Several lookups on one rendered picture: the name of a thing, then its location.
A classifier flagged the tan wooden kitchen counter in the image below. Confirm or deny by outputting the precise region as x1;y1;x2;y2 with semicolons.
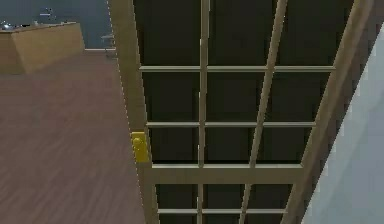
0;21;86;75

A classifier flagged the tan glass-paned room door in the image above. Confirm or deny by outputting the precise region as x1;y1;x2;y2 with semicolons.
107;0;384;224

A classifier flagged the grey stool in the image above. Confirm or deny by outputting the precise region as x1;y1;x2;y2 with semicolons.
100;33;117;58

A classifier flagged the yellow door handle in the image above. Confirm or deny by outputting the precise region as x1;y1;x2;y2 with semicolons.
130;131;150;164

